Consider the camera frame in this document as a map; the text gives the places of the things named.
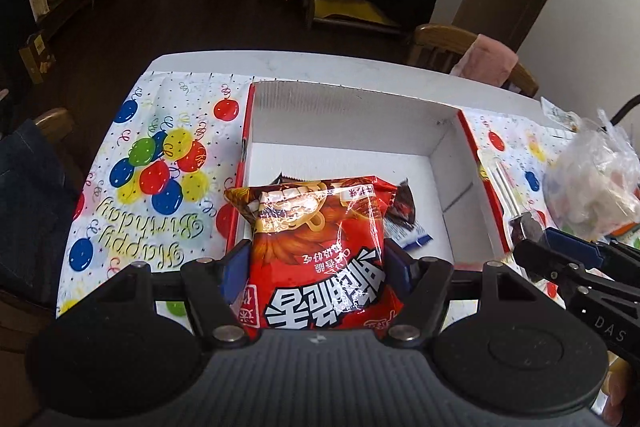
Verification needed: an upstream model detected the wooden chair with pink cloth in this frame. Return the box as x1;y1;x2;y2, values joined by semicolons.
408;24;539;98

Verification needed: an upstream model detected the pink cloth on chair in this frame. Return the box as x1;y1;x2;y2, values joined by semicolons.
451;35;518;87

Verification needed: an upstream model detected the clear plastic bag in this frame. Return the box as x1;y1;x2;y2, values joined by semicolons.
542;109;639;241

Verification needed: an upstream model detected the wooden chair left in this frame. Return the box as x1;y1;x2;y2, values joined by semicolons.
34;107;75;145

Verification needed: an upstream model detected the blue white snack packet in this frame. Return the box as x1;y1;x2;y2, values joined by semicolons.
384;219;433;253

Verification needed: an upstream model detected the person's left hand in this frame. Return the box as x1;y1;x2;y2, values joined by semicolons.
602;358;629;426

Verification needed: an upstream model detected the brown foil snack packet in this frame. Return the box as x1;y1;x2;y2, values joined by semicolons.
258;176;416;234

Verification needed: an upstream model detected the balloon birthday tablecloth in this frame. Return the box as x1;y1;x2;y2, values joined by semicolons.
56;72;580;313

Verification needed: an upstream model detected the red cardboard box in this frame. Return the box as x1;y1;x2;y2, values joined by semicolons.
240;80;508;265

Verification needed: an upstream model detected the red snack bag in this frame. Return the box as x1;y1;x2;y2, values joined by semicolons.
224;176;402;338

